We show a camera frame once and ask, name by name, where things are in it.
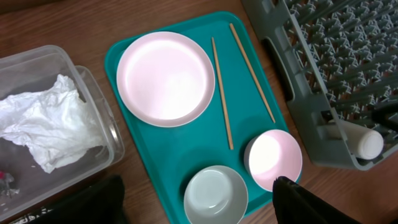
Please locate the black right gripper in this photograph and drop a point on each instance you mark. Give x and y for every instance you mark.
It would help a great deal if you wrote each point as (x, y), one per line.
(381, 116)

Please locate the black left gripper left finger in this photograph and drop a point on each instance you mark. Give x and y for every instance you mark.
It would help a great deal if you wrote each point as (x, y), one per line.
(100, 203)

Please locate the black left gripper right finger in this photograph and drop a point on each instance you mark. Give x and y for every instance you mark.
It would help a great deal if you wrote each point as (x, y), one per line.
(296, 205)

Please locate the white small bowl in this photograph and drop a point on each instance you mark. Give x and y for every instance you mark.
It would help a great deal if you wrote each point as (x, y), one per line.
(270, 155)

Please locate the grey bowl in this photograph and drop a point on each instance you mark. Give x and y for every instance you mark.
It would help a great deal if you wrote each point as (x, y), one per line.
(216, 195)

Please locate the white tissue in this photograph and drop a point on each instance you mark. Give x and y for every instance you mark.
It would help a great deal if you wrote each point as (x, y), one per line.
(55, 124)

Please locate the white plastic cup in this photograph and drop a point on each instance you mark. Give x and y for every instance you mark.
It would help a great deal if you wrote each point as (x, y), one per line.
(363, 142)

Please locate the red wrapper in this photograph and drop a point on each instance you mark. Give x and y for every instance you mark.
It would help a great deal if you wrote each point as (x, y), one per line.
(6, 179)

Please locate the grey dishwasher rack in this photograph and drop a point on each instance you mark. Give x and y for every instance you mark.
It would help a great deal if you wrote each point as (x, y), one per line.
(338, 60)

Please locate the clear plastic waste bin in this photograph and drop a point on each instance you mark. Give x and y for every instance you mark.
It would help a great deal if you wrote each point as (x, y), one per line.
(37, 70)

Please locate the right wooden chopstick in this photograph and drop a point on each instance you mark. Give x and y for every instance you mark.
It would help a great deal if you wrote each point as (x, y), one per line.
(251, 70)

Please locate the wooden chopstick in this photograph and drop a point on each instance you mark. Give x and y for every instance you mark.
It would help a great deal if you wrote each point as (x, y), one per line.
(251, 70)
(223, 99)

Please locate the large white round plate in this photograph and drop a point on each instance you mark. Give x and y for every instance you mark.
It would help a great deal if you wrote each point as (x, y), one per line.
(165, 79)

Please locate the left wooden chopstick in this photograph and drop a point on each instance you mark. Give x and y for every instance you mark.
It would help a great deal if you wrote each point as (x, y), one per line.
(223, 99)

